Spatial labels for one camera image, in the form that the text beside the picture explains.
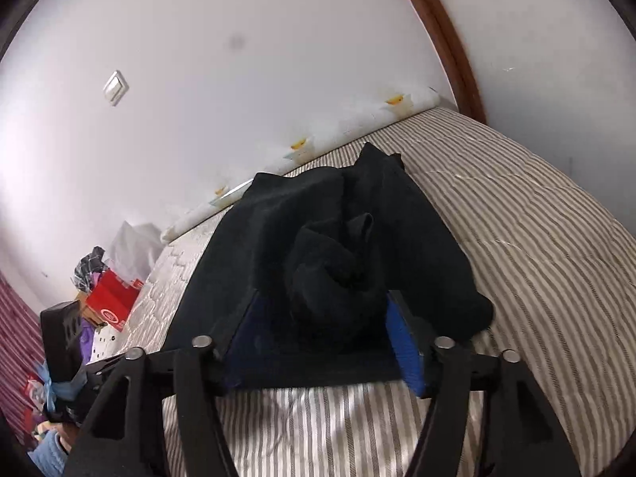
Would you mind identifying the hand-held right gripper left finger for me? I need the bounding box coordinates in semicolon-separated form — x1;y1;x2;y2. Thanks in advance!
64;294;260;477

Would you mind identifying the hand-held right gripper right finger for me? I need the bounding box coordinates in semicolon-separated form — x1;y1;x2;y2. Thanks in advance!
385;291;583;477

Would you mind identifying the black t-shirt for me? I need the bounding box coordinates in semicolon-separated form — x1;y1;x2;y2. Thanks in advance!
164;142;496;391

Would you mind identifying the person's left forearm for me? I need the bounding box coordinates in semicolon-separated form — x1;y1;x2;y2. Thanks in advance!
27;427;75;477

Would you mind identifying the purple cloth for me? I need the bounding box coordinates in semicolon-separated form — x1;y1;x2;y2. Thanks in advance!
78;320;108;365

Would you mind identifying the red striped cloth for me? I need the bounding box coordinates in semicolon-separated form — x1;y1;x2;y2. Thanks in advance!
0;271;48;425

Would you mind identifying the light blue ribbon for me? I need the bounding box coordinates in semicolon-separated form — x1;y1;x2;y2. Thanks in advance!
37;362;88;404

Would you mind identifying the red box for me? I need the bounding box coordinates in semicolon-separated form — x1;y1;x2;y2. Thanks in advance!
85;269;145;333

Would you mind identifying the dark patterned cloth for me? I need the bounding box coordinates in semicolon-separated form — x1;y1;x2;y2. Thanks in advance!
74;246;108;292

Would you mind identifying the white quilted mattress pad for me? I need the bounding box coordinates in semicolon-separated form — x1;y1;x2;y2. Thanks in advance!
107;209;239;359

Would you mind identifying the white plastic bag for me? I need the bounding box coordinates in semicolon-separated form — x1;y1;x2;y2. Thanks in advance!
108;221;165;285

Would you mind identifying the striped bed cover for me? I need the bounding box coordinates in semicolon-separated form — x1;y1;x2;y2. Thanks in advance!
161;107;636;477

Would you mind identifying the white printed rolled bumper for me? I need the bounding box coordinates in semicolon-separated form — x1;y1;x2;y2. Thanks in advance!
161;87;441;242

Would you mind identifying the white light switch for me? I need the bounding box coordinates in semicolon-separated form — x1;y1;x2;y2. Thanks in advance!
103;70;130;108

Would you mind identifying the brown wooden door frame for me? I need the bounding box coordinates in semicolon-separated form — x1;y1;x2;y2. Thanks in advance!
382;0;488;125

